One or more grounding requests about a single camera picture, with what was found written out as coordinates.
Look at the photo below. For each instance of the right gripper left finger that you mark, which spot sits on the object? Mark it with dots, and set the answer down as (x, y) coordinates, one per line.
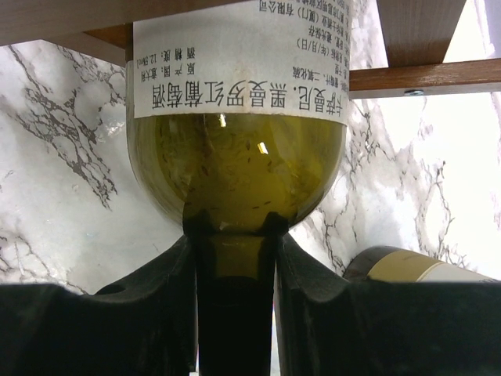
(142, 324)

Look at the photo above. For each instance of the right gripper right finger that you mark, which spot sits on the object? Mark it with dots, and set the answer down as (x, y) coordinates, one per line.
(327, 325)

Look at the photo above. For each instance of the dark bottle gold foil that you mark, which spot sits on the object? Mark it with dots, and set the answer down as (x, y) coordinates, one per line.
(400, 265)

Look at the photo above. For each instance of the green bottle rack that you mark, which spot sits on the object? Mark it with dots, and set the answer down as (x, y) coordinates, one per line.
(236, 125)

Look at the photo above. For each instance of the brown wooden wine rack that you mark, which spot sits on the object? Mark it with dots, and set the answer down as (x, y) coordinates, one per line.
(416, 34)

